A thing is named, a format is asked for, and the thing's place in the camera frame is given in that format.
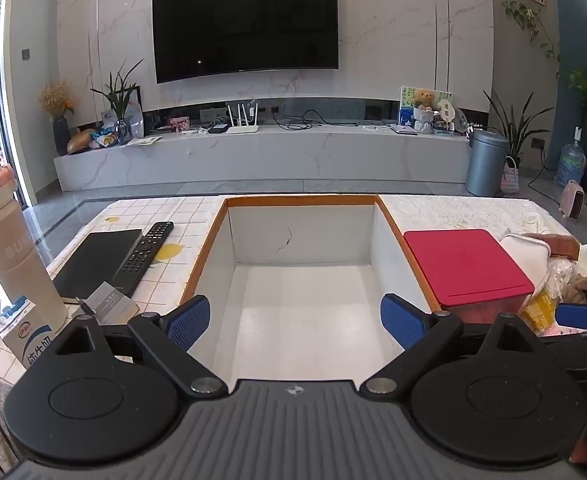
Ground pink space heater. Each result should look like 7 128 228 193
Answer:
558 180 587 220

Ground blue water jug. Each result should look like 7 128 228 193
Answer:
553 127 587 188

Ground black notebook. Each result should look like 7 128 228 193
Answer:
54 229 143 300

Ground woven handbag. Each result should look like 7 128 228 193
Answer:
500 156 521 193

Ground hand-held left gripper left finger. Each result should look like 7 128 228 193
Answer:
54 294 228 401

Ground brown suede item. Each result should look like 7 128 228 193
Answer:
523 232 581 261

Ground clear plastic bag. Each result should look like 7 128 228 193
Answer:
543 257 581 306

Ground green plant in glass vase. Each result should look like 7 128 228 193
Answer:
91 60 144 146

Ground green picture board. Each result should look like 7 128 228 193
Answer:
399 86 453 126

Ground white round ornament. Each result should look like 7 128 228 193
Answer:
436 99 457 126

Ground black cables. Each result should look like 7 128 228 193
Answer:
274 110 359 128

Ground white box with orange rim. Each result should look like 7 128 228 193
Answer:
181 194 441 396

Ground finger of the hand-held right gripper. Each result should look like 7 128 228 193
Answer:
555 302 587 329

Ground white plastic bag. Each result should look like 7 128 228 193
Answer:
124 101 144 140

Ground black remote control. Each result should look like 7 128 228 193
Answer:
112 221 174 291

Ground lemon print checked tablecloth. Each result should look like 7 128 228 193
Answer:
0 195 224 386

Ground yellow snack packet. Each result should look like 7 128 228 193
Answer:
521 287 559 336

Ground golden brown gourd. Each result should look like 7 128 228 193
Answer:
67 129 97 155

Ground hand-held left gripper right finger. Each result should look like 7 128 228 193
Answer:
361 294 539 401

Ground milk carton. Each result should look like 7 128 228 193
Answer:
0 296 57 386

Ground marble television console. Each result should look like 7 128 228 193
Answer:
54 125 474 193

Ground grey card box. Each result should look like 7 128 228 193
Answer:
81 281 139 326

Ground blue snack packets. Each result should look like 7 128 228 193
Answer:
91 127 119 150

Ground white fabric pouch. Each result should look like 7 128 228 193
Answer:
498 230 551 296

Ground pink water bottle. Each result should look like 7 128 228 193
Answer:
0 164 68 333

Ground dark vase with yellow flowers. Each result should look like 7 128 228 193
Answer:
38 81 77 157

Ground grey blue trash can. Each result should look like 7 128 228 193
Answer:
465 129 509 197

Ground white router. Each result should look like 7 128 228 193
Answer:
225 102 260 135

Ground hanging vine plant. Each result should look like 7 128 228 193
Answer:
503 0 561 78

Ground brown plush toy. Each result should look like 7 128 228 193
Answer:
563 275 587 306

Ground teddy bear bouquet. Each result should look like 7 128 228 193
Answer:
412 89 437 135

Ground black wall television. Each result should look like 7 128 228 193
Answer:
152 0 339 84

